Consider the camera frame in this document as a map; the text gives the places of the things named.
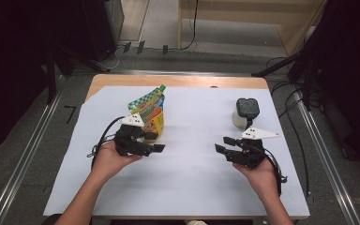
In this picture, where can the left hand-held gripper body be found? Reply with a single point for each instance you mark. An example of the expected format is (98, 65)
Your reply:
(131, 145)

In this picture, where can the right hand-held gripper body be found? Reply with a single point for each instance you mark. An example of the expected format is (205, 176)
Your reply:
(247, 153)

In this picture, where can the yellow spouted refill pouch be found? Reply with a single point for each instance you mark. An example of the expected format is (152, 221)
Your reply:
(153, 109)

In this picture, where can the person's left hand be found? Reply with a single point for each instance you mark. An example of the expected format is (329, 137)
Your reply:
(109, 161)

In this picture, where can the person's right hand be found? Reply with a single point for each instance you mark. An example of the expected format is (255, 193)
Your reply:
(262, 178)

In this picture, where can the black stand leg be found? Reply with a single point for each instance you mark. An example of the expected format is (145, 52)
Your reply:
(75, 57)
(276, 65)

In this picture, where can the black cabinet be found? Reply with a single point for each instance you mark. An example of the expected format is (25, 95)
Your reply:
(101, 25)

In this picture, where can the black curtain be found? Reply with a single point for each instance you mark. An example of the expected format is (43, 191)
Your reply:
(9, 62)
(347, 62)

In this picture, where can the aluminium floor rail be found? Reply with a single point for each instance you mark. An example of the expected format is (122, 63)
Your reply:
(325, 156)
(25, 156)

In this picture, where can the light wooden frame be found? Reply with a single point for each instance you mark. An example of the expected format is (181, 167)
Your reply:
(293, 31)

